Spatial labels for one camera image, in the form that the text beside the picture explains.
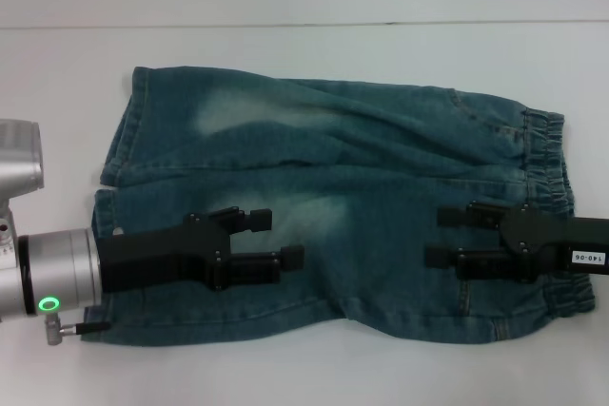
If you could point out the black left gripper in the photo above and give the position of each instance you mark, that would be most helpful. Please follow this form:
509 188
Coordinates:
162 254

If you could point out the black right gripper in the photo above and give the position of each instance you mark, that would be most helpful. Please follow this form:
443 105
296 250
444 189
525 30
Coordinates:
547 239

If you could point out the blue denim shorts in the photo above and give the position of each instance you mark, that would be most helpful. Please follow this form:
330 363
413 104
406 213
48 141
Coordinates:
361 149

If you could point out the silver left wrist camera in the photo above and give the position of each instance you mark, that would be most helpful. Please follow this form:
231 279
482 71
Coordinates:
19 163

